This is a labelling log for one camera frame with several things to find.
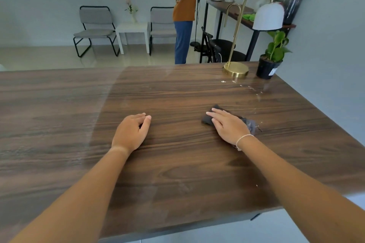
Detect person's right hand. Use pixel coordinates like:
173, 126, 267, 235
206, 108, 254, 147

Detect person's left hand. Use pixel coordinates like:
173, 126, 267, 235
111, 113, 152, 157

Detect dark grey cleaning cloth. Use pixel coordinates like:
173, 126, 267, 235
201, 105, 259, 136

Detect person's right forearm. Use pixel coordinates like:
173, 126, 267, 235
236, 135, 365, 243

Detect person's left forearm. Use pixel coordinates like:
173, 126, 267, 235
9, 146, 133, 243

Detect water droplets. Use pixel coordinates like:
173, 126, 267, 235
221, 80, 264, 101

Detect black folding chair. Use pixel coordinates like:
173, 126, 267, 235
199, 26, 247, 64

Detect green plant in black pot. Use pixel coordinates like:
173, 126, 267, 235
256, 30, 292, 80

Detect black console table wooden top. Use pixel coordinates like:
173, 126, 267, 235
199, 0, 296, 63

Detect gold curved stand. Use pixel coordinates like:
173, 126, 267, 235
224, 3, 242, 28

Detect white side table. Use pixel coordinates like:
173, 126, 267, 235
115, 22, 151, 55

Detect gold lamp with white shade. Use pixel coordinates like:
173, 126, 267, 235
223, 0, 285, 78

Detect flower in glass vase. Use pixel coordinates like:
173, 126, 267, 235
124, 0, 138, 24

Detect white string bracelet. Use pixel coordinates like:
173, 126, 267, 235
236, 134, 255, 151

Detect grey chair black frame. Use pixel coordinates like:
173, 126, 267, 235
73, 6, 120, 58
148, 6, 177, 56

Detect black cable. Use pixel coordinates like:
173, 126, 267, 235
189, 0, 202, 47

